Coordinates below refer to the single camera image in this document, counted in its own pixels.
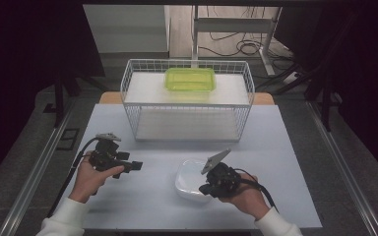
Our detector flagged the white metal desk frame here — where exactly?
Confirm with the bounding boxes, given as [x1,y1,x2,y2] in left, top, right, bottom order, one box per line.
[191,5,284,77]

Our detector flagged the black square bracket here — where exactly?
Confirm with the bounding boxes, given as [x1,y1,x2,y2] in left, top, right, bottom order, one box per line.
[55,127,81,152]

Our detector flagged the white wire basket shelf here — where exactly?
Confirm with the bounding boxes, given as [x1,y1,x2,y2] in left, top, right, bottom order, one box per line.
[120,58,256,143]

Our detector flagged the person's right hand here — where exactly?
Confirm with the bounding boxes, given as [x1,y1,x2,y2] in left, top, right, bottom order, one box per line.
[218,172,272,221]

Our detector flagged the white square bowl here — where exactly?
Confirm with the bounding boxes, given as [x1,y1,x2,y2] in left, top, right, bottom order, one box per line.
[174,158,215,204]

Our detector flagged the wooden table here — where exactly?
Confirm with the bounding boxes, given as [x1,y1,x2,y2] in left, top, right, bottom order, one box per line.
[97,90,276,106]

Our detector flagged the white power strip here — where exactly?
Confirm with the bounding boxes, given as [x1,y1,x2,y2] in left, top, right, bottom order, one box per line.
[282,71,301,85]

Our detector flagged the dark curtain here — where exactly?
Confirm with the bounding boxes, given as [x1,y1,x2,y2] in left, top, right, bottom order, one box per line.
[0,0,106,193]
[274,0,378,189]

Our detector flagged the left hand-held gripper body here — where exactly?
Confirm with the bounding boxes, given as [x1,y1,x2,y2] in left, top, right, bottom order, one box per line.
[88,132,133,180]

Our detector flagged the black floor cables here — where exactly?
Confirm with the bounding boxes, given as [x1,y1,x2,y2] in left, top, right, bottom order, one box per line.
[198,5,297,72]

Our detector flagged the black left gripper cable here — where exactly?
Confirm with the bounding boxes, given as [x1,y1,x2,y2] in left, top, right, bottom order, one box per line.
[46,137,100,218]

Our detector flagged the aluminium rail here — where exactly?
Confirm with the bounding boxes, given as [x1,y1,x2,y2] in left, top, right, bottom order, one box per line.
[305,98,378,236]
[0,97,77,236]

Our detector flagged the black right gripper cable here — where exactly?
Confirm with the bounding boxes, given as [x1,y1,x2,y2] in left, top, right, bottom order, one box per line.
[233,168,281,214]

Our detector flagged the white cabinet panel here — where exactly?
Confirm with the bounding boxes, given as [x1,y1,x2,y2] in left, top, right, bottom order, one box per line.
[82,4,172,61]

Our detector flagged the person's left hand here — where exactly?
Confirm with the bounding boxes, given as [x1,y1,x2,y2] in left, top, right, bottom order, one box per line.
[68,159,126,205]

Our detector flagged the black metal stand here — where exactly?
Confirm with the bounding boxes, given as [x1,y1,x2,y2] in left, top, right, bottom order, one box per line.
[43,63,107,130]
[255,62,344,133]

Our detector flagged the green translucent plastic tray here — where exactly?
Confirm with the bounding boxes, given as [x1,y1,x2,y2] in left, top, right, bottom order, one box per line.
[163,67,218,93]

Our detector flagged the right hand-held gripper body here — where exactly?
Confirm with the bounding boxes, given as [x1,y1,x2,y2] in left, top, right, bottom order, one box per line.
[200,147,243,200]

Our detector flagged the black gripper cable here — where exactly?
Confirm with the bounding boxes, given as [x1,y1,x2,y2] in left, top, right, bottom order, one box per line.
[233,168,281,214]
[46,137,100,218]

